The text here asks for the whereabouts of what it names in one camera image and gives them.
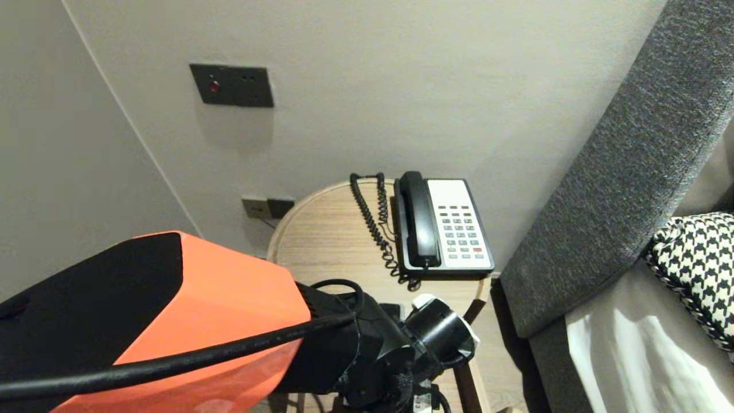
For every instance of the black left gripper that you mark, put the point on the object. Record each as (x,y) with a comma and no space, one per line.
(423,401)

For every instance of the curved wooden table drawer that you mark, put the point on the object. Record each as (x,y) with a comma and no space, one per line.
(470,390)

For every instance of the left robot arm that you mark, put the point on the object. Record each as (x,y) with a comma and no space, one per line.
(218,310)

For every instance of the black and white desk telephone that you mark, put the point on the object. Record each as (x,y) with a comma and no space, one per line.
(461,229)

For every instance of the black telephone handset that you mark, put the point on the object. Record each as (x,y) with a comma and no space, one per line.
(420,223)

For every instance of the round wooden bedside table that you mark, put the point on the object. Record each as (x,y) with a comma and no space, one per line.
(332,241)

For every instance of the white bed sheet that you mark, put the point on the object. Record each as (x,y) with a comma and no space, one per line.
(631,355)

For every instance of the grey fabric bed headboard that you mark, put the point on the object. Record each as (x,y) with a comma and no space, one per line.
(619,172)

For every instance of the black white houndstooth pillow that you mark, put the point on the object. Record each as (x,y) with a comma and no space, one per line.
(699,264)

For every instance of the white left wrist camera unit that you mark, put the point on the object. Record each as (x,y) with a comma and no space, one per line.
(424,299)

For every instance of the black wall socket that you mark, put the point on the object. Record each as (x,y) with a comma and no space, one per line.
(281,206)

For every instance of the beige wall socket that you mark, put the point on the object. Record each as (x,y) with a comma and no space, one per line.
(254,207)

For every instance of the dark wall switch panel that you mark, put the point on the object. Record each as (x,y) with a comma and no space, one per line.
(232,86)

